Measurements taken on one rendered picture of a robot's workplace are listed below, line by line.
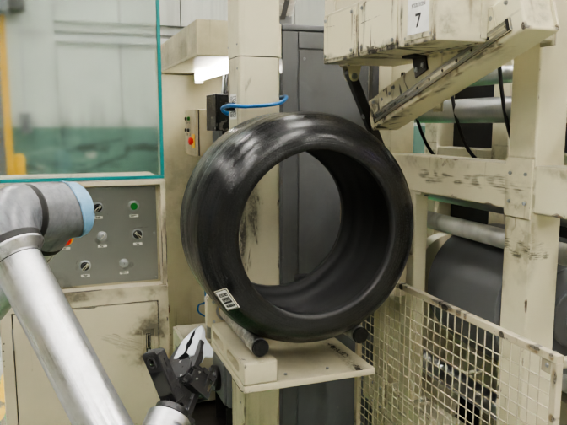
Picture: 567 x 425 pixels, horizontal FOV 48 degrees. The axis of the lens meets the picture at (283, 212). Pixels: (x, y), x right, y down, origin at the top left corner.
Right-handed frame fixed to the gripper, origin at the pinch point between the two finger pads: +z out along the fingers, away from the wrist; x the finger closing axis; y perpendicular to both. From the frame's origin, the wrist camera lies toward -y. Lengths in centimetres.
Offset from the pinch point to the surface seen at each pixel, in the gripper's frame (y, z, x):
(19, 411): 24, 4, -104
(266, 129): -17.8, 42.1, 18.5
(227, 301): 5.7, 12.4, -0.5
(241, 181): -14.1, 29.5, 12.7
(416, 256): 59, 69, 17
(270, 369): 27.9, 7.9, -1.6
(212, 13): 144, 863, -483
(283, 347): 42, 27, -13
